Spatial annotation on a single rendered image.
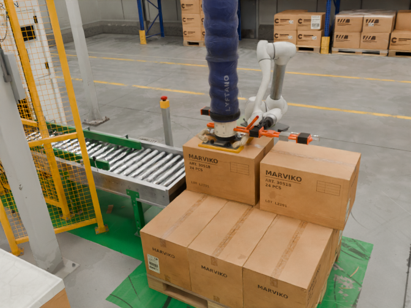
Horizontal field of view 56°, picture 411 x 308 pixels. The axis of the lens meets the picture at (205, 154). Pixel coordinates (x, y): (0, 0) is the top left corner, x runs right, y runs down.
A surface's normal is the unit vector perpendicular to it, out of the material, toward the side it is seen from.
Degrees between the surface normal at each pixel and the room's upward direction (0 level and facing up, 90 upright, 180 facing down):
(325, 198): 90
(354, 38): 90
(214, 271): 90
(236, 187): 90
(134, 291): 0
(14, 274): 0
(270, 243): 0
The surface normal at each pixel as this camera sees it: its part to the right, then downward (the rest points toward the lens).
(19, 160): 0.87, 0.18
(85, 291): -0.06, -0.89
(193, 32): -0.46, 0.38
